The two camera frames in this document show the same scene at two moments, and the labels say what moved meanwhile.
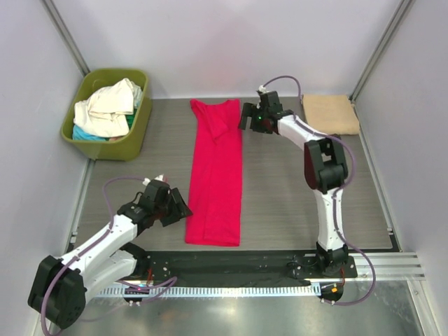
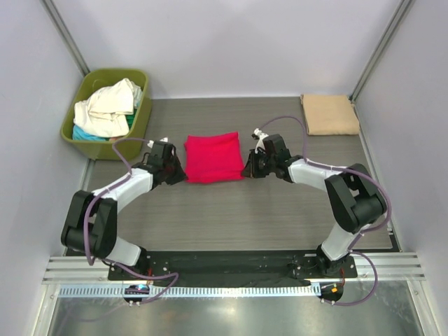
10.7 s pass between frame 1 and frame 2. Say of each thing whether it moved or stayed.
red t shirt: moved
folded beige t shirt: stayed
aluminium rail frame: stayed
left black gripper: moved
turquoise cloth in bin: stayed
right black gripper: moved
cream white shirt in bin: stayed
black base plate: stayed
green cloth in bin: stayed
